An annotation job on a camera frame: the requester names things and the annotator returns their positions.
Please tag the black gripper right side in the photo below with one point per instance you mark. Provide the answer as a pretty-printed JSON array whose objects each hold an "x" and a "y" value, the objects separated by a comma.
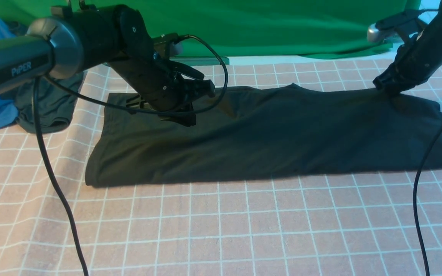
[{"x": 417, "y": 60}]

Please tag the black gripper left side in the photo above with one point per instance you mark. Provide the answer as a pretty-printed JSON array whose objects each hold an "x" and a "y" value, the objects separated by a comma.
[{"x": 161, "y": 85}]

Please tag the dark gray long-sleeve shirt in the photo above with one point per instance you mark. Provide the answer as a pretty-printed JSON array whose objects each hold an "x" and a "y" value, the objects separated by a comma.
[{"x": 256, "y": 134}]

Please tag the green flat bar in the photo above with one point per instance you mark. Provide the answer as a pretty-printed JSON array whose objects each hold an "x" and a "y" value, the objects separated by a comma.
[{"x": 197, "y": 61}]

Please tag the green backdrop cloth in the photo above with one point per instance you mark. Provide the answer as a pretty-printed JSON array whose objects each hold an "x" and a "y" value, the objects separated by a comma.
[{"x": 324, "y": 29}]

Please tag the dark crumpled garment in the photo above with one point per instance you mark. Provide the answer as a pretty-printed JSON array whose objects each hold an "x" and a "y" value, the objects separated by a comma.
[{"x": 56, "y": 106}]

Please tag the pink checkered tablecloth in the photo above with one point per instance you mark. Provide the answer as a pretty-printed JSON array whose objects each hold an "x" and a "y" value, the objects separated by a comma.
[{"x": 337, "y": 225}]

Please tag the wrist camera right side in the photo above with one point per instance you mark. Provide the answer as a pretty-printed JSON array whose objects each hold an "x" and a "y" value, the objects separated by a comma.
[{"x": 404, "y": 24}]

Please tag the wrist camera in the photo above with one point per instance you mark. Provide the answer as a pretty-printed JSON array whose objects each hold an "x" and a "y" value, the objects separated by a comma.
[
  {"x": 404, "y": 24},
  {"x": 168, "y": 45}
]

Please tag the wrist camera left side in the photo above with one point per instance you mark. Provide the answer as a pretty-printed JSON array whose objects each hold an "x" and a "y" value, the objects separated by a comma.
[{"x": 168, "y": 45}]

